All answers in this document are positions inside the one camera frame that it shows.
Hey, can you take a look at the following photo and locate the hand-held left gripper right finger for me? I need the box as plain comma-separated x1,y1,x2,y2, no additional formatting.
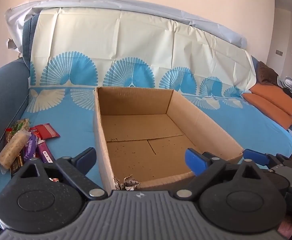
172,148,267,202

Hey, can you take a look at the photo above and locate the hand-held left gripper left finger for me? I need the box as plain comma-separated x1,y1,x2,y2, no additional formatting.
17,147,109,202

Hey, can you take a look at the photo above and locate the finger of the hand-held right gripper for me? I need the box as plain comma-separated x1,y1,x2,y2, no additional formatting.
243,149,292,168

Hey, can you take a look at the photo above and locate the plain red snack packet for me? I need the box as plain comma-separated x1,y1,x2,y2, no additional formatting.
35,123,61,140

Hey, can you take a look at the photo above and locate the purple chocolate bar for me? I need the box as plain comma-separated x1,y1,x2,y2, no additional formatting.
23,133,39,160

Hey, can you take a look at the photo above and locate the brown cardboard box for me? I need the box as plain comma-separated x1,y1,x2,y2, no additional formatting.
93,86,244,193

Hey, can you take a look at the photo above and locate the black snack packet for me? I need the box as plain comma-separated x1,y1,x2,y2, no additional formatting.
10,155,25,177

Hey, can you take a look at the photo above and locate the magenta packet with white label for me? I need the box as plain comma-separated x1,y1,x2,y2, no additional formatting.
36,140,55,164

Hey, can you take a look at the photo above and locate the blue and cream printed sheet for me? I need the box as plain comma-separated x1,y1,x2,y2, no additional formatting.
0,6,292,195

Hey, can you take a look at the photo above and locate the orange pillow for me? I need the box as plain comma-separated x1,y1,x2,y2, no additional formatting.
248,83,292,117
242,92,292,130

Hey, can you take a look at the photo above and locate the green rice crisp packet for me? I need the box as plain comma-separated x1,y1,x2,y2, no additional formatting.
10,119,31,134

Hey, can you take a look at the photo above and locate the beige cracker roll packet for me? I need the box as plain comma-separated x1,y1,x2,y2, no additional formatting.
0,130,28,175

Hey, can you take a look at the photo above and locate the pile of white grey clothes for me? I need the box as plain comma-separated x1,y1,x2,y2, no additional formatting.
277,76,292,98

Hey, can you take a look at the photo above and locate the brown cloth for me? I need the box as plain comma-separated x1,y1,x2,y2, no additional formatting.
256,60,280,85

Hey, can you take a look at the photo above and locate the grey plastic cover sheet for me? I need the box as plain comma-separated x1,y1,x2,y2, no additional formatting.
5,0,248,55

